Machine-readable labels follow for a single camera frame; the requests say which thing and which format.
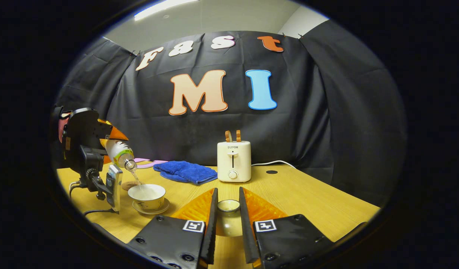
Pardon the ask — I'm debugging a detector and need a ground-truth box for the white toaster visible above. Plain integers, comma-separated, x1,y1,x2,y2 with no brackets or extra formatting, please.
217,141,252,183

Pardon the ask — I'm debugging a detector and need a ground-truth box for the pink paper cutout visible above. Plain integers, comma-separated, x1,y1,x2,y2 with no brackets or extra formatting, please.
134,158,168,169

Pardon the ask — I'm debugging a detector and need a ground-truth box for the cream teacup lid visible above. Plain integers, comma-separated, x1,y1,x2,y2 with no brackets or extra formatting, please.
216,199,243,237

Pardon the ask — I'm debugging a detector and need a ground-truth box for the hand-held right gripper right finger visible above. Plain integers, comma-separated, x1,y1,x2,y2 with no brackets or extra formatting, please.
239,187,336,269

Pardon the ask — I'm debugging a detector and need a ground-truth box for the white toaster cable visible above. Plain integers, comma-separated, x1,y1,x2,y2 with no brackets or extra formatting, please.
251,160,296,169

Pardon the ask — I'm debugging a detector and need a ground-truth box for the clear water bottle white label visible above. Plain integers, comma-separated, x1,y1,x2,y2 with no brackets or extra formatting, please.
100,138,138,172

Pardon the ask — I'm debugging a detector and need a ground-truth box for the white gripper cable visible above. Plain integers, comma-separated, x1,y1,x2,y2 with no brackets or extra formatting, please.
68,180,83,198

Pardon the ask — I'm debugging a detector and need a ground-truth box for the cream teacup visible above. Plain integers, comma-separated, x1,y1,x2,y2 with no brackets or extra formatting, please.
128,184,166,210

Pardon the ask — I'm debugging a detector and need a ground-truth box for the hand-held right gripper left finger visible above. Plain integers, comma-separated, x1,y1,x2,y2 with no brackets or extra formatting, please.
127,188,219,269

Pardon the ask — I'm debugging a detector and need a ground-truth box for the blue towel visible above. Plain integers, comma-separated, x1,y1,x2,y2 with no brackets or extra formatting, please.
153,161,218,185

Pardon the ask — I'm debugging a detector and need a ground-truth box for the cream saucer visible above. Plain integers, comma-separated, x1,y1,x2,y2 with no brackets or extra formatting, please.
132,198,170,215

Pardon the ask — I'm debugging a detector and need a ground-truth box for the thin gripper cable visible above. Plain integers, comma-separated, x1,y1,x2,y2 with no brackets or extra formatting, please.
83,208,120,218

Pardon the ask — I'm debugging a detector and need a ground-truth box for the black backdrop cloth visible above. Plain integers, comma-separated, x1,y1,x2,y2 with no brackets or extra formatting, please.
52,19,407,208

